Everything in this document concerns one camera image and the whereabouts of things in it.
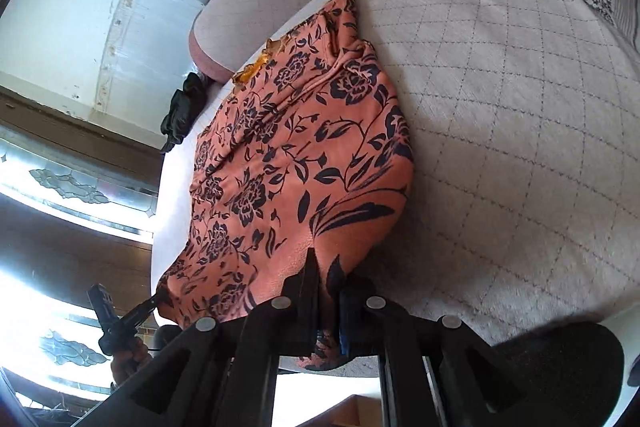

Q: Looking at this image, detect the person's left hand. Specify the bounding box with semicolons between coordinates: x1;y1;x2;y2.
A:
109;334;151;390

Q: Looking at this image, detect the pink quilted sofa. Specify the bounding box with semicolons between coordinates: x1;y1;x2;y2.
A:
152;0;640;380

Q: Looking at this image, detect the orange floral garment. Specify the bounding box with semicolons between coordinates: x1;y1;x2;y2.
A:
157;0;416;373

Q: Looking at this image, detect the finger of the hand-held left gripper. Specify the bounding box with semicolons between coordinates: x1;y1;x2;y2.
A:
120;293;166;326

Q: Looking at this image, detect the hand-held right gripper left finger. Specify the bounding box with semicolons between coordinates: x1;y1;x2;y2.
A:
75;249;323;427

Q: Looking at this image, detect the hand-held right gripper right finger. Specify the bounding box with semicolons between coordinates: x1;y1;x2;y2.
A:
337;274;512;427

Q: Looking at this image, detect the black cloth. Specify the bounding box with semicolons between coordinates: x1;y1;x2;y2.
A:
159;72;211;152

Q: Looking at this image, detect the clear plastic sheet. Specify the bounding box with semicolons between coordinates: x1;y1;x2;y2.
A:
95;0;203;120

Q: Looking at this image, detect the patterned glass door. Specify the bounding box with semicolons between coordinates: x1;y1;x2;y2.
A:
0;139;162;410

